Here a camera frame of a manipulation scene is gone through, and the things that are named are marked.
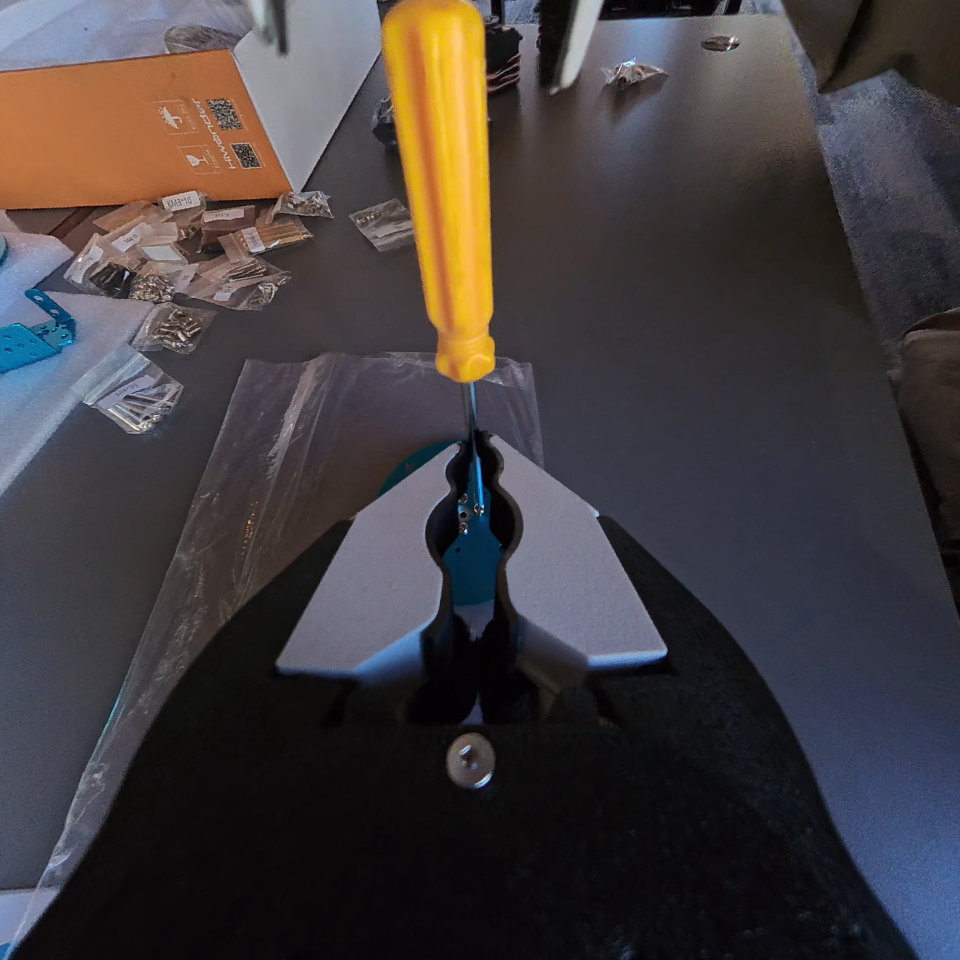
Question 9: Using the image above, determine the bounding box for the pile of small screw bags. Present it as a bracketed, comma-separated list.
[63, 189, 336, 437]

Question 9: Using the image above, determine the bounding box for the blue round metal disc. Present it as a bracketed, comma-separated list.
[378, 441, 504, 606]

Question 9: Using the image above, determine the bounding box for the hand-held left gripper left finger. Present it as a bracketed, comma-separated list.
[275, 443, 482, 723]

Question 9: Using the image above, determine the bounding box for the wide blue perforated bracket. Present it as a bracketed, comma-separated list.
[0, 288, 66, 377]

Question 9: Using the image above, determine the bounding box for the yellow-handled screwdriver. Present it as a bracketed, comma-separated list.
[381, 0, 497, 519]

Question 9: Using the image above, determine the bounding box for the orange and white cardboard box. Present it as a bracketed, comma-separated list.
[0, 0, 384, 212]

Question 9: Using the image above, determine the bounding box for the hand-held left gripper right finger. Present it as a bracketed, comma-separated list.
[479, 430, 669, 722]

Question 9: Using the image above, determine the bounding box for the white foam sheet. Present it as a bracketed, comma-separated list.
[0, 209, 156, 498]

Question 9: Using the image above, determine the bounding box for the dark crinkled plastic bag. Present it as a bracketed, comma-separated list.
[372, 21, 525, 150]

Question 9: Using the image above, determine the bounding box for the single clear hardware bag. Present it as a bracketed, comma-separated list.
[599, 57, 669, 90]
[348, 198, 416, 253]

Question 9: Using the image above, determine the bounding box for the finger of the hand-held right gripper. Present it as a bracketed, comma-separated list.
[250, 0, 291, 56]
[537, 0, 602, 96]

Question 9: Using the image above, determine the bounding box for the clear plastic bag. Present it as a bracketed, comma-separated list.
[15, 351, 546, 960]

